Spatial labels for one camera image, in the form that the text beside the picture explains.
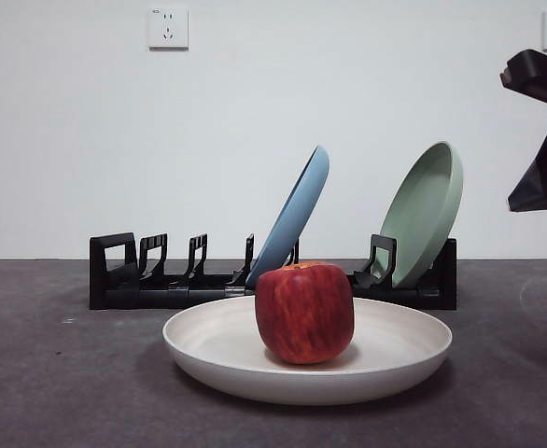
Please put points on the blue plate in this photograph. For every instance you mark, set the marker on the blue plate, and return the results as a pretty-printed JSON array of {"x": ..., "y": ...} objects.
[{"x": 297, "y": 210}]

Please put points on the red apple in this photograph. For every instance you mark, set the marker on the red apple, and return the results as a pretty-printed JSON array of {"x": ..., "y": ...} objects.
[{"x": 304, "y": 312}]

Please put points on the black plate rack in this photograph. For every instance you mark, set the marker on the black plate rack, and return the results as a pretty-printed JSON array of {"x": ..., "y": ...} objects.
[{"x": 124, "y": 298}]

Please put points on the pale yellow cream plate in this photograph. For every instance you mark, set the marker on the pale yellow cream plate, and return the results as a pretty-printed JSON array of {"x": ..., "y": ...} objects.
[{"x": 395, "y": 364}]

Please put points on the green plate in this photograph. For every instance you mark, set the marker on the green plate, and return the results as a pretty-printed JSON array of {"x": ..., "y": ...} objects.
[{"x": 418, "y": 214}]

